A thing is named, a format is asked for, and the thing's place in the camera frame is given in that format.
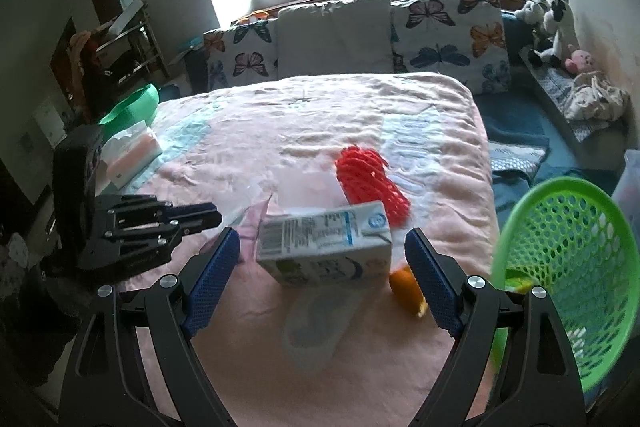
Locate pink plush toy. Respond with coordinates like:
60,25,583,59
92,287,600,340
565,49,593,75

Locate black white cow plush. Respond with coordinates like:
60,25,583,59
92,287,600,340
527,0,578,68

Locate butterfly print pillow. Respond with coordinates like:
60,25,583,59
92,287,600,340
202,19,280,90
390,0,512,95

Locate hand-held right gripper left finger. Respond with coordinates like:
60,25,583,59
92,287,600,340
60,227,242,427

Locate pink translucent plastic wrapper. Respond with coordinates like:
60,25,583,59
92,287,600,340
272,169,348,212

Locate white milk carton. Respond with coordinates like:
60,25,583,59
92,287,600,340
256,200,392,289

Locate wooden shelf rack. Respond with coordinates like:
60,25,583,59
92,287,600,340
95,2,168,92

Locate pink white tissue pack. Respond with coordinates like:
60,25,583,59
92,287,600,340
102,121,163,188

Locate clear plastic wrapper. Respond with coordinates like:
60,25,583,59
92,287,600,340
220,194,273,263

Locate teal flat box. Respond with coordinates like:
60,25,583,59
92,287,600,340
177,36,207,58

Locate grey plush toy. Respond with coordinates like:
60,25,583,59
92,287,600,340
515,0,548,28

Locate long white box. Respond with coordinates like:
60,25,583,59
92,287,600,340
107,0,146,38

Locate brown hanging garment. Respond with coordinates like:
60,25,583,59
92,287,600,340
70,29,108,122

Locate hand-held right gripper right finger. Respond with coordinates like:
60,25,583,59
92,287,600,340
404,227,586,427

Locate grey pillow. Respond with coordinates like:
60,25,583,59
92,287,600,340
276,0,393,80

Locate green plastic basket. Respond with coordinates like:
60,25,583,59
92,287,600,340
490,177,632,395

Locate red foam fruit net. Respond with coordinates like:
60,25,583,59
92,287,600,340
335,146,412,229

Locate orange fruit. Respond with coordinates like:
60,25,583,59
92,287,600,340
389,269,427,318

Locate crumpled floral cloth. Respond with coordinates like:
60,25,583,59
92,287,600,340
562,72,630,122

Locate dark blue mat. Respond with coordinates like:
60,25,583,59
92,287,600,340
475,92,621,208

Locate green plastic basin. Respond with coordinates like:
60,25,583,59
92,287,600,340
97,83,161,128

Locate clear plastic bag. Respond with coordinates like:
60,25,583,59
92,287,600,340
282,287,363,370

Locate clear plastic storage box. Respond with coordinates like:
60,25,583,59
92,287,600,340
612,147,640,208

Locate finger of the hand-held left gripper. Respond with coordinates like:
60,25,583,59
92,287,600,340
82,220,221,275
97,196,223,228

